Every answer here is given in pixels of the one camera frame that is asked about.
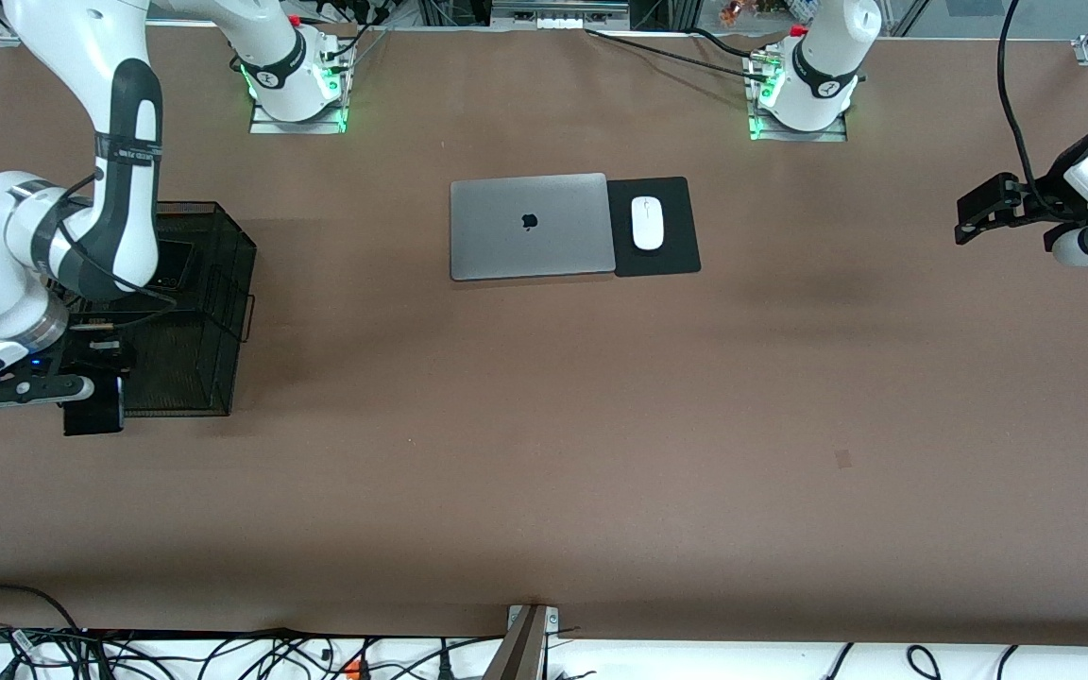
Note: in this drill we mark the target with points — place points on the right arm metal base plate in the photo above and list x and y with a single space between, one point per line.
265 126

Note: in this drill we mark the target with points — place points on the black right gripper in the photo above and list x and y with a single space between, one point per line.
98 357

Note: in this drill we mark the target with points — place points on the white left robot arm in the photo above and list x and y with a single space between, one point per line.
818 57

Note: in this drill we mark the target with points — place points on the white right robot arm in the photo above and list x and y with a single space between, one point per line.
81 113

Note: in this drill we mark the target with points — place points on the white computer mouse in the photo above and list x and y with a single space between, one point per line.
647 227

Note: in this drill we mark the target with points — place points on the black flip phone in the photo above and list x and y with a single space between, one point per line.
176 264

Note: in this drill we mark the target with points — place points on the black slab smartphone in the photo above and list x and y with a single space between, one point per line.
91 420

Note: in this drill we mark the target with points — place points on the grey closed laptop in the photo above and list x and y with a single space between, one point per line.
506 246

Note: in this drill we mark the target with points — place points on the grey metal camera post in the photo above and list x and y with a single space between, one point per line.
520 652

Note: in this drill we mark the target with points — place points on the black mouse pad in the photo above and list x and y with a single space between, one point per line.
681 227

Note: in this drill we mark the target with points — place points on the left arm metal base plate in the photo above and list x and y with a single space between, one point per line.
832 135

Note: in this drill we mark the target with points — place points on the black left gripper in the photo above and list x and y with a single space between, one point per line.
1046 195

